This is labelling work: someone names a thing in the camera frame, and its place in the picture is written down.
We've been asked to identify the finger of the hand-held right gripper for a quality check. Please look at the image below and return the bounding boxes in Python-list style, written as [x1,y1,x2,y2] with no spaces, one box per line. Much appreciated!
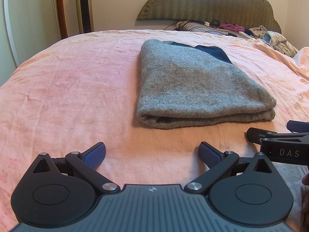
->
[286,120,309,133]
[246,127,278,146]

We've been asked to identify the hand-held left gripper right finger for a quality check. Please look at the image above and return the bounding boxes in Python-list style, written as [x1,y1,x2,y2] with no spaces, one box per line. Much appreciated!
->
[184,142,274,195]

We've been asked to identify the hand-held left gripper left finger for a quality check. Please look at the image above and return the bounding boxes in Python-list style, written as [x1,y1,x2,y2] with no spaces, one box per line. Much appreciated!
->
[32,142,121,195]

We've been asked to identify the grey and navy knit sweater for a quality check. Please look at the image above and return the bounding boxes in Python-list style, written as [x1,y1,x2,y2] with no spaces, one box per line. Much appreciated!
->
[136,39,277,129]

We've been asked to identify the pile of light clothes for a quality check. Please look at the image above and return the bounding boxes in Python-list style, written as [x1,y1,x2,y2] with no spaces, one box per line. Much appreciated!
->
[249,25,300,58]

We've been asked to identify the person's right hand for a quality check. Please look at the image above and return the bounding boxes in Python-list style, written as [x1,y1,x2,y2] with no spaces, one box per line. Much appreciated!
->
[301,173,309,214]

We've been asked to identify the grey cloth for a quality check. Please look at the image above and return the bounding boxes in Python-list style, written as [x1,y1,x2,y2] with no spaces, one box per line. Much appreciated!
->
[272,161,306,228]

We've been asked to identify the pink blanket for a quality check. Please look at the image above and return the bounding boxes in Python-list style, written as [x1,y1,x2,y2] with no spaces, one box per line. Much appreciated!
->
[0,30,309,232]

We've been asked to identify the pink cloth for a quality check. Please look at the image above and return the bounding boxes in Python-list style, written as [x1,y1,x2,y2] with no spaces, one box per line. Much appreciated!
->
[218,22,245,32]

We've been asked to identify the patterned pillow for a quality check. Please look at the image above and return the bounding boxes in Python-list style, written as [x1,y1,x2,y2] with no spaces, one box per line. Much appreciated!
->
[175,20,238,37]

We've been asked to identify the olive padded headboard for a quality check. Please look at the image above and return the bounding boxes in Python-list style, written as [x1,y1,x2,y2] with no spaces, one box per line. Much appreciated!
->
[136,0,282,34]

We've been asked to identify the gold tower fan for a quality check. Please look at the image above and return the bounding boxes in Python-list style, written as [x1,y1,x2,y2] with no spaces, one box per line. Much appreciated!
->
[74,0,94,34]

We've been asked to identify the white flowered wardrobe door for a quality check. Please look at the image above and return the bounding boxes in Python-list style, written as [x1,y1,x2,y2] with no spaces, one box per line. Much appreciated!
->
[0,0,62,87]

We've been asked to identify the black cable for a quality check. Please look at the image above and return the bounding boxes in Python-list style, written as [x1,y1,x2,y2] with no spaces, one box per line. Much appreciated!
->
[164,19,221,31]

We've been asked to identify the wooden door frame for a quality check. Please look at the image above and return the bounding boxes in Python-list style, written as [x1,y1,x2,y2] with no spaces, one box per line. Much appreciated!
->
[54,0,68,40]

